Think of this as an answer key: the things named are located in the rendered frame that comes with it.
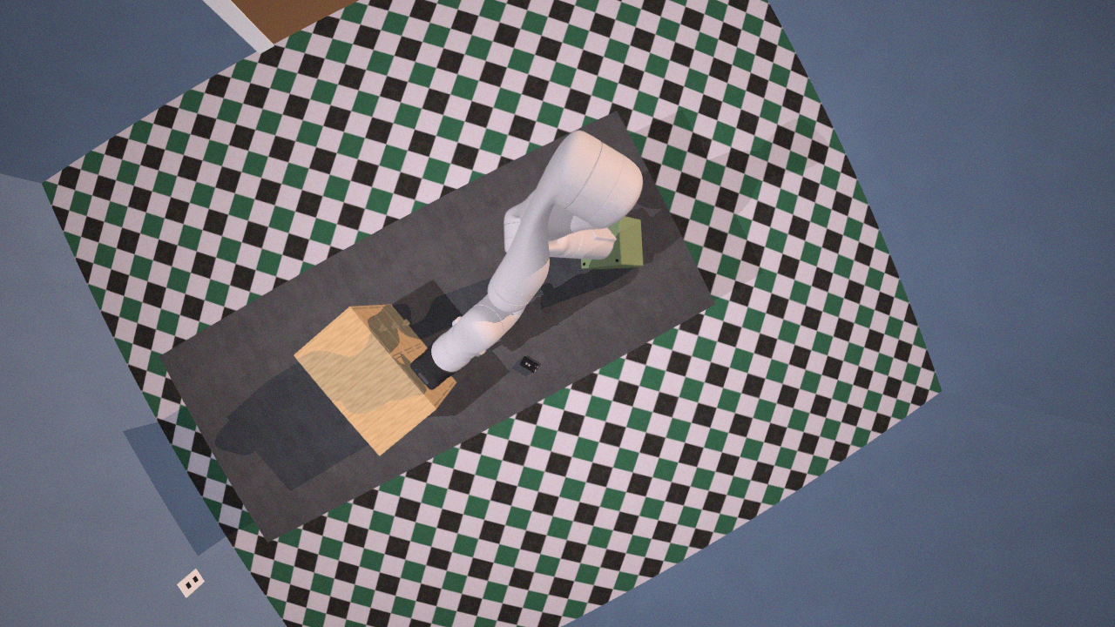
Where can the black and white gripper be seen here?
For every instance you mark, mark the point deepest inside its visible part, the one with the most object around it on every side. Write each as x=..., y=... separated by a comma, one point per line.
x=437, y=363

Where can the light wooden chest of drawers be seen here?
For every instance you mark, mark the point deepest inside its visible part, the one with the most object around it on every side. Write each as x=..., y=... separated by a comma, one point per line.
x=365, y=382

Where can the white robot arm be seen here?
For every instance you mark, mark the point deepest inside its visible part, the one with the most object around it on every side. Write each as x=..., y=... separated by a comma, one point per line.
x=584, y=176

